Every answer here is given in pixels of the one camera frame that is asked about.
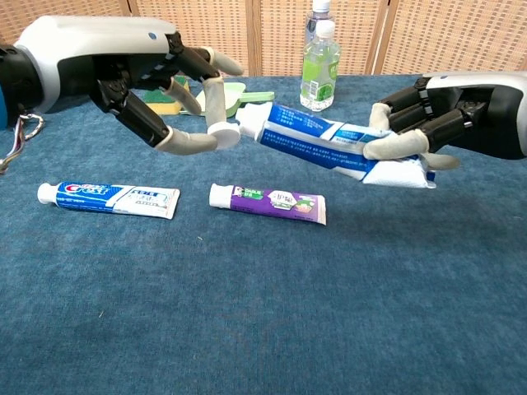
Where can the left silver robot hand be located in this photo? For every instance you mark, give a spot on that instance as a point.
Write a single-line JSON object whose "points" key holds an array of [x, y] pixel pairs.
{"points": [[94, 41]]}

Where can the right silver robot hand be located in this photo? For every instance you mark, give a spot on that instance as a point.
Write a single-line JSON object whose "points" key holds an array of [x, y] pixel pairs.
{"points": [[473, 111]]}

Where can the blue white toothpaste tube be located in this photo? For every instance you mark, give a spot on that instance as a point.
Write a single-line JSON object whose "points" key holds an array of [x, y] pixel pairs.
{"points": [[304, 136]]}

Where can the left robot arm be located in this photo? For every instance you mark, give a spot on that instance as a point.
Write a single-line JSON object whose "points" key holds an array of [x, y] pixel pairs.
{"points": [[18, 82]]}

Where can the Crest toothpaste tube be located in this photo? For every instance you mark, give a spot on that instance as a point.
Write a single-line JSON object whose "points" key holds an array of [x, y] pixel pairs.
{"points": [[107, 197]]}

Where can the purple toothpaste tube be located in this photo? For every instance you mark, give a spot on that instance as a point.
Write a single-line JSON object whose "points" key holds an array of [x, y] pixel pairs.
{"points": [[267, 203]]}

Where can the wicker folding screen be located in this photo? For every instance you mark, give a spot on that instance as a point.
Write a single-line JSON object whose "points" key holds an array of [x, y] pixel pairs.
{"points": [[444, 37]]}

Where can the green yellow sponge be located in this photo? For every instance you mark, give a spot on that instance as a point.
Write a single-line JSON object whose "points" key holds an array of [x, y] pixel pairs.
{"points": [[164, 103]]}

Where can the light green dustpan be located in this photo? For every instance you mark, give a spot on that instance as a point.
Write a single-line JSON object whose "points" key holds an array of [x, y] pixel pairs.
{"points": [[232, 96]]}

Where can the green label water bottle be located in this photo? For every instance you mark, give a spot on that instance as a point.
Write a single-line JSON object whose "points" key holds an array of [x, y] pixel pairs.
{"points": [[319, 70]]}

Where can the clear water bottle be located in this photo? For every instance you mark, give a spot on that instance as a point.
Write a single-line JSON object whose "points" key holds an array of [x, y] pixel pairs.
{"points": [[319, 12]]}

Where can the blue table mat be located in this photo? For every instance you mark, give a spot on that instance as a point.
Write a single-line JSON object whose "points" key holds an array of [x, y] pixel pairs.
{"points": [[263, 288]]}

